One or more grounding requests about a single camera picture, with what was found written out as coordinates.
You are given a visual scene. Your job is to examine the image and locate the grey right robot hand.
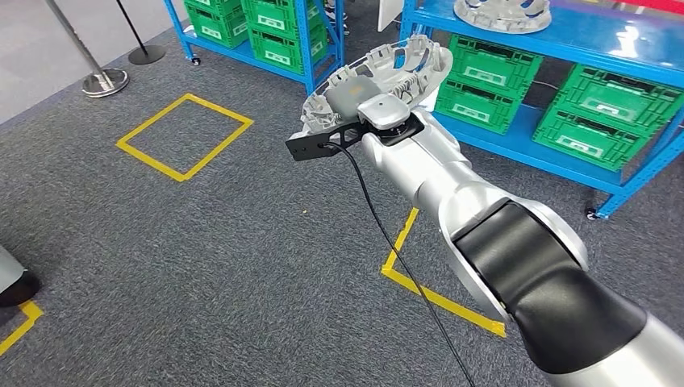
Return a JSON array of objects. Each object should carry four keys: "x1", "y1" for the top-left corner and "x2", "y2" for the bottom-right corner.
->
[{"x1": 324, "y1": 74, "x2": 382, "y2": 121}]

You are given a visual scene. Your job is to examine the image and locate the grey plastic wheel cover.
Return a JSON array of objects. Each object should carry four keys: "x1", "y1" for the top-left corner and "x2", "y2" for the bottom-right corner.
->
[
  {"x1": 298, "y1": 34, "x2": 454, "y2": 141},
  {"x1": 453, "y1": 0, "x2": 553, "y2": 35}
]

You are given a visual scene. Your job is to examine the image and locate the blue metal shelf rack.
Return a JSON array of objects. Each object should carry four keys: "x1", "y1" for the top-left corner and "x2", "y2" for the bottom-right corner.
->
[
  {"x1": 162, "y1": 0, "x2": 348, "y2": 94},
  {"x1": 398, "y1": 0, "x2": 684, "y2": 221}
]

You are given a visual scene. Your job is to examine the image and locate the person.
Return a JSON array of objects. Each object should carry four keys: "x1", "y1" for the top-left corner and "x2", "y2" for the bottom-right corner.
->
[
  {"x1": 323, "y1": 0, "x2": 351, "y2": 35},
  {"x1": 0, "y1": 245, "x2": 43, "y2": 310}
]

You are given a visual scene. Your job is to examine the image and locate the white cabinet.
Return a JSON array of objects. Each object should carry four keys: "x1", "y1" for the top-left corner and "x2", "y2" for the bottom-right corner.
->
[{"x1": 377, "y1": 0, "x2": 404, "y2": 33}]

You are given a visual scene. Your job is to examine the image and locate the black stanchion with round base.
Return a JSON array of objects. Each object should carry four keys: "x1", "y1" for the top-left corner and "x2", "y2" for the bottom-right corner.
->
[{"x1": 115, "y1": 0, "x2": 168, "y2": 66}]

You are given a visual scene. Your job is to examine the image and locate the silver stanchion with round base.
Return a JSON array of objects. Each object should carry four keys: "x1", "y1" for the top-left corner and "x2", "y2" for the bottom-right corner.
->
[{"x1": 45, "y1": 0, "x2": 131, "y2": 99}]

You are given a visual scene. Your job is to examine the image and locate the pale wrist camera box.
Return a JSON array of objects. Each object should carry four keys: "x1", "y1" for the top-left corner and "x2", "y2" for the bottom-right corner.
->
[{"x1": 357, "y1": 93, "x2": 411, "y2": 131}]

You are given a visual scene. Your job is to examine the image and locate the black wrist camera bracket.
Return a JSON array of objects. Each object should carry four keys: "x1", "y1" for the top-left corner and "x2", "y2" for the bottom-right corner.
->
[{"x1": 286, "y1": 119, "x2": 375, "y2": 162}]

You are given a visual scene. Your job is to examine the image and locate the black camera cable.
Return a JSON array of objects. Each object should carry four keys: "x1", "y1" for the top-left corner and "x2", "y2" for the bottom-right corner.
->
[{"x1": 323, "y1": 139, "x2": 477, "y2": 387}]

